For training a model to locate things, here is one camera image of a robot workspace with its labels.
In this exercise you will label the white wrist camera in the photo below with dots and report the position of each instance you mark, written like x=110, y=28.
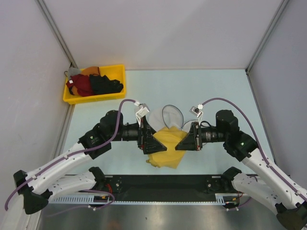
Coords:
x=198, y=112
x=141, y=111

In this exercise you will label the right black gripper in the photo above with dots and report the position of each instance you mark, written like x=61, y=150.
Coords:
x=191, y=142

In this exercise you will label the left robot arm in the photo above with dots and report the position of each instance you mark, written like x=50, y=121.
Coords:
x=38, y=187

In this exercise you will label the black garment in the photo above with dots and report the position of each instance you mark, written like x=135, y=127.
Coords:
x=103, y=85

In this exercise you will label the white slotted cable duct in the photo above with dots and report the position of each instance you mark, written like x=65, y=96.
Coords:
x=147, y=198

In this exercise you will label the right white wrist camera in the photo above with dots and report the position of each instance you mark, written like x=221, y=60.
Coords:
x=198, y=112

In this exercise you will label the right aluminium frame post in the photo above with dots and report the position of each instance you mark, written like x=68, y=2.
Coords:
x=268, y=32

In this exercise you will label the grey garment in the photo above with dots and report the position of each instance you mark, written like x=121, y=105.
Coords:
x=73, y=71

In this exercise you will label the orange garment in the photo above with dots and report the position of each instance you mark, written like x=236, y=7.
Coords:
x=90, y=70

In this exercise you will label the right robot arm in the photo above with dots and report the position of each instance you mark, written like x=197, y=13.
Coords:
x=276, y=190

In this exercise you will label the yellow plastic bin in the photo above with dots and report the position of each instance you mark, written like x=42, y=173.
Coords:
x=113, y=72

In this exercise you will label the white mesh laundry bag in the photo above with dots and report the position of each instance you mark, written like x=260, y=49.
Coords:
x=167, y=117

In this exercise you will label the dark red garment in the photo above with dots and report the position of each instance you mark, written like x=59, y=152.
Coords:
x=79, y=85

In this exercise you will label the aluminium frame post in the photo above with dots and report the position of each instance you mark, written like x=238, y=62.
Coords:
x=56, y=31
x=268, y=32

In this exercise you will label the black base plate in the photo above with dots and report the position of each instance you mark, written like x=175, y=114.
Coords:
x=208, y=184

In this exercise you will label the left aluminium frame post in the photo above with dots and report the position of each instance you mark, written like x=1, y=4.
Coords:
x=56, y=31

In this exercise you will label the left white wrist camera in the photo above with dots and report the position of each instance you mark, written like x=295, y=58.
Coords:
x=141, y=111

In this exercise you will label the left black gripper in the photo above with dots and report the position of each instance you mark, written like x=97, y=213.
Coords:
x=151, y=145

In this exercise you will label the yellow bra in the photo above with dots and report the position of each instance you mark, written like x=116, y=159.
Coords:
x=171, y=157

